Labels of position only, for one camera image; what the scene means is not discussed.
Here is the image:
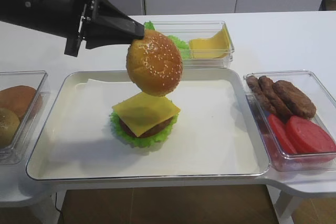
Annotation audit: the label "clear lettuce cheese container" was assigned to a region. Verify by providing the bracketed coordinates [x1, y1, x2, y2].
[151, 21, 235, 68]

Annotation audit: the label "brown meat patty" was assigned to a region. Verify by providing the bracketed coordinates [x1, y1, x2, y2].
[258, 76, 293, 122]
[272, 80, 317, 119]
[246, 76, 277, 114]

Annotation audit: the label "yellow cheese slice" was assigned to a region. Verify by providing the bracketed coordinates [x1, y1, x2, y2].
[112, 92, 181, 137]

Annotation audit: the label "green lettuce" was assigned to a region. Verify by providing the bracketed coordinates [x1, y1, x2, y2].
[110, 111, 179, 147]

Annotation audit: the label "brown meat patty front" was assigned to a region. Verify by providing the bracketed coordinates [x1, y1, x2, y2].
[272, 80, 317, 119]

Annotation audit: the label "sesame bun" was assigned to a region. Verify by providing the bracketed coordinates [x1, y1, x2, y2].
[126, 29, 183, 97]
[0, 108, 20, 148]

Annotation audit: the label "brown meat patty back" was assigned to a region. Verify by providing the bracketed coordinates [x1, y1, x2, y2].
[246, 76, 277, 114]

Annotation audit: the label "plain bottom bun in box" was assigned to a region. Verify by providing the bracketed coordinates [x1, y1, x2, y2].
[1, 86, 43, 121]

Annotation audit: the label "red tomato slice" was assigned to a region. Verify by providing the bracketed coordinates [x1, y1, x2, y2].
[267, 114, 297, 155]
[285, 116, 335, 153]

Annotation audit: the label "red tomato slice front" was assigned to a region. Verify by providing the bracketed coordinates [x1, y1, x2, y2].
[285, 116, 335, 153]

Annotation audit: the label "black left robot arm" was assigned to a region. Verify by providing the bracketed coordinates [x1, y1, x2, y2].
[1, 0, 144, 57]

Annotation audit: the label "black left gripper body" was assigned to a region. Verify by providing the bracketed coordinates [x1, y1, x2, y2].
[39, 0, 92, 57]

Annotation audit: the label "brown meat patty middle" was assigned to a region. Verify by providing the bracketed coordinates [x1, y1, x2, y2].
[258, 76, 293, 122]

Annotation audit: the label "white rectangular serving tray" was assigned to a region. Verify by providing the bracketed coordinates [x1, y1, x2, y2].
[26, 69, 269, 181]

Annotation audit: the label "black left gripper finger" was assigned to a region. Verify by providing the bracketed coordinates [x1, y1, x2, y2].
[90, 0, 144, 38]
[84, 24, 133, 49]

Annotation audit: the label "clear patty tomato container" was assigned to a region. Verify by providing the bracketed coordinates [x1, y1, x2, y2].
[244, 70, 335, 172]

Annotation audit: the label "black cable under table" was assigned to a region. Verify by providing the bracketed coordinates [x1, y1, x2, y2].
[54, 191, 64, 212]

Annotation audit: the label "green lettuce leaf in box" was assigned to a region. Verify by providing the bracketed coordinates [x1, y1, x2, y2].
[143, 21, 191, 59]

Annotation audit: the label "yellow cheese slices in box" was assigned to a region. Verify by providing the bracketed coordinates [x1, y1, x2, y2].
[188, 27, 233, 59]

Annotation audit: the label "white paper sheet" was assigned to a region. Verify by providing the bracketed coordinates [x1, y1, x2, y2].
[48, 80, 255, 169]

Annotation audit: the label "clear bun container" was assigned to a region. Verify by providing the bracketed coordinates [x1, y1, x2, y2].
[1, 71, 50, 165]

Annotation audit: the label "red tomato slice back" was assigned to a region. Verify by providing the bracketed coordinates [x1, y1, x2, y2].
[267, 114, 297, 155]

